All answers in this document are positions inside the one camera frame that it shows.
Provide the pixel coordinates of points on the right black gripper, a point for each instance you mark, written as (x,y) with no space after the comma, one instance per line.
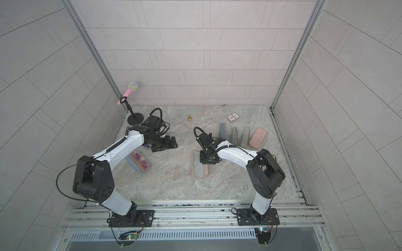
(203,160)

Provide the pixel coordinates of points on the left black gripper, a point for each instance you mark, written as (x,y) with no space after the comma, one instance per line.
(167,145)

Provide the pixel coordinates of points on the pink grey case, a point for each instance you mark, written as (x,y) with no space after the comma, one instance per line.
(199,170)

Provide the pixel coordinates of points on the beige glasses case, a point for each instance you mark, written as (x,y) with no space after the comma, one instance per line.
(234,136)

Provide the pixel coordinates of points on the blue case pink glasses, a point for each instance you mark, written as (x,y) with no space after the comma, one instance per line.
(138,161)

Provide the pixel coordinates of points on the teal folding glasses case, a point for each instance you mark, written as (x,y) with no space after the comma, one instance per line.
(245,139)

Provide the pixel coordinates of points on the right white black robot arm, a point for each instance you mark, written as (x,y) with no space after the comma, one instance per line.
(265,173)

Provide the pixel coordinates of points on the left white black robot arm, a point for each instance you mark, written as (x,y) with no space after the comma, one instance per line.
(93,178)

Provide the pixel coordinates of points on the black microphone stand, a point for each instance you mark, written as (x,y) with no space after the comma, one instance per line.
(134,118)

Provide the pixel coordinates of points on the small pink card box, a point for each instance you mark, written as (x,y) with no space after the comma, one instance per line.
(233,117)

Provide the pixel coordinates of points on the pink toy microphone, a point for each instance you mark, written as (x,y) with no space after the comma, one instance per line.
(133,86)

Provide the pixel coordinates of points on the right circuit board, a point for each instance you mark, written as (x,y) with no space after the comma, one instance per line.
(263,236)

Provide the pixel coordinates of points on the circuit board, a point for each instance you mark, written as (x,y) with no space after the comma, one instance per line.
(129,236)
(263,236)

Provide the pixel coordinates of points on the left circuit board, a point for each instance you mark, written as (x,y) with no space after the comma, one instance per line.
(129,236)

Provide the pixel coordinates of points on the aluminium rail frame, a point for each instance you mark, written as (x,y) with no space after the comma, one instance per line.
(188,220)

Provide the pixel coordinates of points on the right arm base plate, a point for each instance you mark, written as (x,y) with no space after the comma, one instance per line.
(250,217)

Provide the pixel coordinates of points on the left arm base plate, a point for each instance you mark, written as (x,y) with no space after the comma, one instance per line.
(135,218)

